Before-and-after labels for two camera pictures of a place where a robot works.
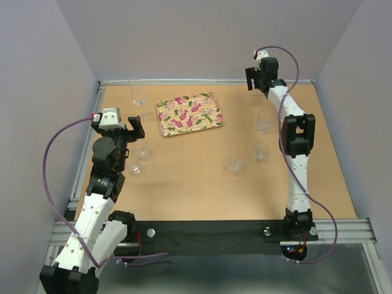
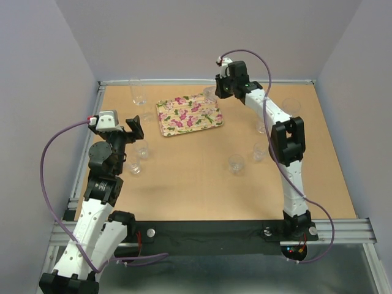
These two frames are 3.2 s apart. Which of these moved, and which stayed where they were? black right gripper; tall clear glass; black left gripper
Moved: black right gripper
Stayed: black left gripper; tall clear glass
